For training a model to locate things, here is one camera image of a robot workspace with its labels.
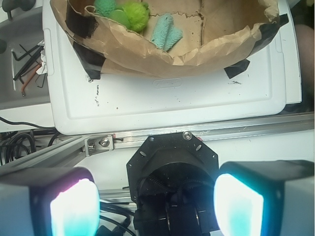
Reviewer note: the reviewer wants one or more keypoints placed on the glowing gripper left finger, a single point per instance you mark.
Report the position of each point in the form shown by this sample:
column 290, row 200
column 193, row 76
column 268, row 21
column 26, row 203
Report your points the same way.
column 58, row 201

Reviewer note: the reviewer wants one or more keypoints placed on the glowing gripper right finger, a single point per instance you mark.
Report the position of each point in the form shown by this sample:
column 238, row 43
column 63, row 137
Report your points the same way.
column 266, row 198

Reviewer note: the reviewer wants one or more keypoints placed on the light blue knitted cloth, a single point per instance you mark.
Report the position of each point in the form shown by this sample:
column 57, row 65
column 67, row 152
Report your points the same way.
column 165, row 35

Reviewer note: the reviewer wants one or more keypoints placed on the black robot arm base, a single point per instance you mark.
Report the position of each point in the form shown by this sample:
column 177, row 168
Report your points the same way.
column 173, row 189

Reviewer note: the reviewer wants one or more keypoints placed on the white plastic tray lid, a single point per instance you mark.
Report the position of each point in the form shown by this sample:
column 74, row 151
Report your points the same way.
column 116, row 103

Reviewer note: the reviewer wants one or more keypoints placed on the crumpled white paper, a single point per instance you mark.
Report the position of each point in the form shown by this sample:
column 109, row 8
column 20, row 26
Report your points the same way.
column 43, row 69

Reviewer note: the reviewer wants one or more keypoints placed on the orange hex key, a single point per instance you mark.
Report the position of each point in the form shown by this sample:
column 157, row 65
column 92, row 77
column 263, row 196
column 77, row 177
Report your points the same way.
column 29, row 78

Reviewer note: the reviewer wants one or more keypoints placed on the black hex keys set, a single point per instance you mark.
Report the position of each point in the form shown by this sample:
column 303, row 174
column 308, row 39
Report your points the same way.
column 22, row 62

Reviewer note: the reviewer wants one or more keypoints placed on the green plush toy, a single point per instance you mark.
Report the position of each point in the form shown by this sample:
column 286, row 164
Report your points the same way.
column 133, row 15

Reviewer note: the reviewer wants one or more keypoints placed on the green dimpled rubber ball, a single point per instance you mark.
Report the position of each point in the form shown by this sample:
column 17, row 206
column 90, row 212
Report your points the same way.
column 104, row 7

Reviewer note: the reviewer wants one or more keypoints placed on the aluminium extrusion rail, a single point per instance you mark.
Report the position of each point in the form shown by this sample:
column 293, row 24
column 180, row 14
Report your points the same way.
column 70, row 150

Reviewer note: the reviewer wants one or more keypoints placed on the metal corner bracket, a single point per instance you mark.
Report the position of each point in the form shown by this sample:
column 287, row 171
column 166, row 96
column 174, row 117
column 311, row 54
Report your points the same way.
column 98, row 144

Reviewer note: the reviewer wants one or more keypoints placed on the brown paper bag enclosure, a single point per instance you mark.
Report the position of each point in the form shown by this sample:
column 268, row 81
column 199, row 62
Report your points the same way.
column 217, row 34

